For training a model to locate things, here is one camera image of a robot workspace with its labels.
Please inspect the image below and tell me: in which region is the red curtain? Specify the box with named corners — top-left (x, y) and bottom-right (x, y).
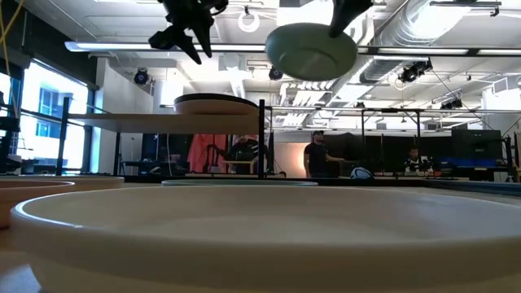
top-left (187, 133), bottom-right (229, 174)

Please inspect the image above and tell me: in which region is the ceiling light strip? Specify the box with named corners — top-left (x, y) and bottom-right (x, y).
top-left (64, 41), bottom-right (168, 53)
top-left (476, 48), bottom-right (521, 56)
top-left (357, 46), bottom-right (469, 56)
top-left (203, 43), bottom-right (268, 52)

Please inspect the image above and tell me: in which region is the white ceiling ring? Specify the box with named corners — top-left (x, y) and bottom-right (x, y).
top-left (238, 11), bottom-right (261, 33)

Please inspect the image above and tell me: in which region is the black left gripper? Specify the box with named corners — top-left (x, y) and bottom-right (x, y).
top-left (162, 0), bottom-right (229, 65)

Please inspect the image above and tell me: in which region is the black ceiling camera rig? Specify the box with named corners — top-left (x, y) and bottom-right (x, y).
top-left (397, 59), bottom-right (434, 84)

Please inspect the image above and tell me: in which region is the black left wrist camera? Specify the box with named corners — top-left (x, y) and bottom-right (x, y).
top-left (148, 27), bottom-right (180, 50)

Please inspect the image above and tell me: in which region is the light blue plate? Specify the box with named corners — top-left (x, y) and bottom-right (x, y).
top-left (161, 179), bottom-right (318, 188)

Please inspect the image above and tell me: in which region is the blue white ball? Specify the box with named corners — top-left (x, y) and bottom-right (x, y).
top-left (350, 166), bottom-right (374, 181)

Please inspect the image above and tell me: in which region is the terracotta plate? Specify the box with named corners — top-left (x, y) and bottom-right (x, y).
top-left (174, 100), bottom-right (260, 116)

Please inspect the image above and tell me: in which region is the black curtain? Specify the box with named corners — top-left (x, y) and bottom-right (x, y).
top-left (325, 133), bottom-right (453, 174)

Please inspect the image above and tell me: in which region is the person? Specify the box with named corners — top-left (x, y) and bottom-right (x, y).
top-left (304, 129), bottom-right (346, 178)
top-left (404, 146), bottom-right (435, 174)
top-left (225, 136), bottom-right (268, 174)

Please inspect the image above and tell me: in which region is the green plate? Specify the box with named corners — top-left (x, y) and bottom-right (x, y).
top-left (265, 22), bottom-right (358, 81)

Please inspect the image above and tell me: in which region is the pale pink plate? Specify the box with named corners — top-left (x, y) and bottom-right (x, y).
top-left (0, 180), bottom-right (77, 229)

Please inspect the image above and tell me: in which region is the silver air duct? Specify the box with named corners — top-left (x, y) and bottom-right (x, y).
top-left (360, 0), bottom-right (473, 85)

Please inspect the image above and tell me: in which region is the wooden shelf black metal frame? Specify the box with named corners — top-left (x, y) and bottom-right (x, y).
top-left (55, 97), bottom-right (268, 180)

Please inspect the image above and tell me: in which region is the yellow cable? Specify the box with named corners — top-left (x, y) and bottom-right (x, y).
top-left (0, 0), bottom-right (25, 119)

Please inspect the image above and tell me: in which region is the black monitor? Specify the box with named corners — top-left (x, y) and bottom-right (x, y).
top-left (450, 129), bottom-right (504, 160)

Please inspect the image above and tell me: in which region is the blue table cover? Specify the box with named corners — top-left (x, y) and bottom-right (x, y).
top-left (437, 157), bottom-right (506, 168)

